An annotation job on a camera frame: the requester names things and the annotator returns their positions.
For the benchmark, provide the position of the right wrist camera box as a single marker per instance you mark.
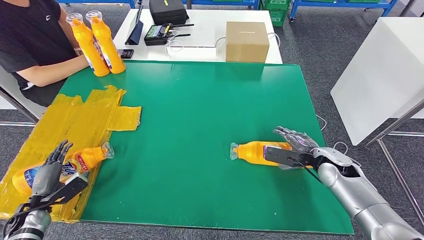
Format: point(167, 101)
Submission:
point(281, 157)

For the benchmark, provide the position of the green work table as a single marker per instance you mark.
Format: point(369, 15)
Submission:
point(198, 116)

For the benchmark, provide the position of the brown cardboard box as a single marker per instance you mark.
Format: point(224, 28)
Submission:
point(246, 43)

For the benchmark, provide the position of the orange detergent bottle clear cap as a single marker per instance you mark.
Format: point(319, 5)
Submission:
point(109, 49)
point(91, 53)
point(82, 159)
point(251, 154)

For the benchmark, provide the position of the white side table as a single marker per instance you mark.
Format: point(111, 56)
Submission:
point(381, 73)

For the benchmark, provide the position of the green plastic crate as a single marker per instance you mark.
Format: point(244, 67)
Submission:
point(276, 16)

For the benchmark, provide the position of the black remote controller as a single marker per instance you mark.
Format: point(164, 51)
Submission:
point(155, 34)

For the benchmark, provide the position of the yellow taped cardboard sheet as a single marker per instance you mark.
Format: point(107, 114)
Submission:
point(76, 126)

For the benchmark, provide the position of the person's right forearm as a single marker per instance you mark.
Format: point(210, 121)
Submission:
point(49, 71)

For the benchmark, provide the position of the person's left forearm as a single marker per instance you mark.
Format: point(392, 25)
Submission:
point(68, 30)

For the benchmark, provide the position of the person's right hand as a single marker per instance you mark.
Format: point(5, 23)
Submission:
point(81, 58)

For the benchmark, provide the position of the tablet in dark folio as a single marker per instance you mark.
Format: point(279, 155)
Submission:
point(136, 33)

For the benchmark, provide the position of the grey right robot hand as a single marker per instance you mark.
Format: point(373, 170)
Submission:
point(299, 140)

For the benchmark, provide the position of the person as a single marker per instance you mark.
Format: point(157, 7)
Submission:
point(30, 36)

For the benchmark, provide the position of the black smartphone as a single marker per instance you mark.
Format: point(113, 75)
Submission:
point(127, 54)

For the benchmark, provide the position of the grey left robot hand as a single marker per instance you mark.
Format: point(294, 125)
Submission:
point(48, 179)

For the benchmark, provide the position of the white chair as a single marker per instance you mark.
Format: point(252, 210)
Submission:
point(10, 86)

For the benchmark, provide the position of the blue metal rack frame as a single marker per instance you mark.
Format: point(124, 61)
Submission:
point(99, 1)
point(331, 4)

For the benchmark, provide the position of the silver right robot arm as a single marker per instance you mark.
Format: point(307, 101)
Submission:
point(351, 192)

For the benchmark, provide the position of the black carry bag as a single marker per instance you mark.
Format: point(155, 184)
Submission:
point(167, 13)

